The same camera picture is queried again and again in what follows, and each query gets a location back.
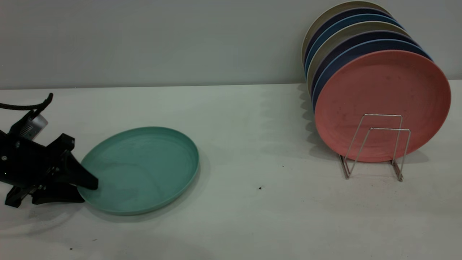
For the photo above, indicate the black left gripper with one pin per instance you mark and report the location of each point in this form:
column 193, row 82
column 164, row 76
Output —
column 21, row 162

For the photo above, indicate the dark purple round plate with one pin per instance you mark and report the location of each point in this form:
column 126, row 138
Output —
column 361, row 37
column 361, row 11

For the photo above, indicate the pink round plate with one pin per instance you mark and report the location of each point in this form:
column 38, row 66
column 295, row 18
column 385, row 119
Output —
column 382, row 94

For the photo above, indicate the green round plate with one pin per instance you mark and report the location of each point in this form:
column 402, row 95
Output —
column 144, row 171

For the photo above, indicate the navy blue round plate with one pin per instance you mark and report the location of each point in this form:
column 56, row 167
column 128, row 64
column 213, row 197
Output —
column 361, row 47

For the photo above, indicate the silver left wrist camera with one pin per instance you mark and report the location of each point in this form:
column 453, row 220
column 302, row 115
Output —
column 34, row 126

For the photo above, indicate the beige round plate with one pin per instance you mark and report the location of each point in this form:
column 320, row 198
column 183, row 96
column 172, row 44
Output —
column 353, row 29
column 325, row 18

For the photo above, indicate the teal blue round plate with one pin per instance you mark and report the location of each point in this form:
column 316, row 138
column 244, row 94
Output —
column 361, row 18

